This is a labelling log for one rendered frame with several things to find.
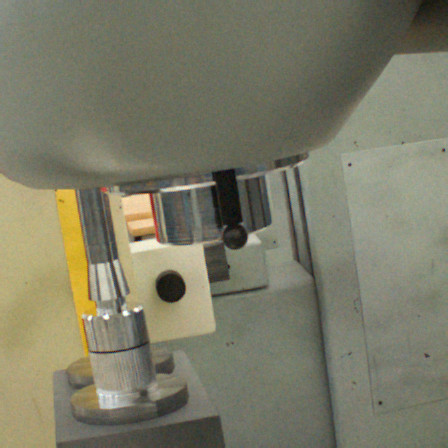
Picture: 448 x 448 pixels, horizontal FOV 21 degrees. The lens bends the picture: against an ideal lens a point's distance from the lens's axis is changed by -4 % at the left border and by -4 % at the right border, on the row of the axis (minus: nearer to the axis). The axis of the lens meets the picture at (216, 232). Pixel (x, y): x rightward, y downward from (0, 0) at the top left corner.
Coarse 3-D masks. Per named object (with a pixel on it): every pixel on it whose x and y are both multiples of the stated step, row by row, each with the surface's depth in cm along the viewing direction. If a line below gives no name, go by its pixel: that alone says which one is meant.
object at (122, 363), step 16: (144, 320) 89; (96, 336) 87; (112, 336) 87; (128, 336) 87; (144, 336) 88; (96, 352) 88; (112, 352) 87; (128, 352) 87; (144, 352) 88; (96, 368) 88; (112, 368) 87; (128, 368) 87; (144, 368) 88; (96, 384) 89; (112, 384) 88; (128, 384) 88; (144, 384) 88
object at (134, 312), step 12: (84, 312) 89; (96, 312) 89; (108, 312) 88; (120, 312) 87; (132, 312) 87; (144, 312) 89; (84, 324) 88; (96, 324) 87; (108, 324) 87; (120, 324) 87; (132, 324) 87
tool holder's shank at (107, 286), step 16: (80, 192) 87; (96, 192) 87; (80, 208) 87; (96, 208) 87; (80, 224) 88; (96, 224) 87; (112, 224) 88; (96, 240) 87; (112, 240) 88; (96, 256) 87; (112, 256) 88; (96, 272) 88; (112, 272) 88; (96, 288) 88; (112, 288) 87; (128, 288) 89; (96, 304) 88; (112, 304) 88
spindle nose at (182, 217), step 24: (168, 192) 48; (192, 192) 48; (216, 192) 48; (240, 192) 48; (264, 192) 49; (168, 216) 49; (192, 216) 48; (216, 216) 48; (264, 216) 49; (168, 240) 49; (192, 240) 48; (216, 240) 48
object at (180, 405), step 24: (168, 360) 98; (72, 384) 98; (168, 384) 90; (192, 384) 94; (72, 408) 89; (96, 408) 86; (120, 408) 86; (144, 408) 86; (168, 408) 87; (192, 408) 88; (72, 432) 85; (96, 432) 85; (120, 432) 84; (144, 432) 84; (168, 432) 85; (192, 432) 85; (216, 432) 85
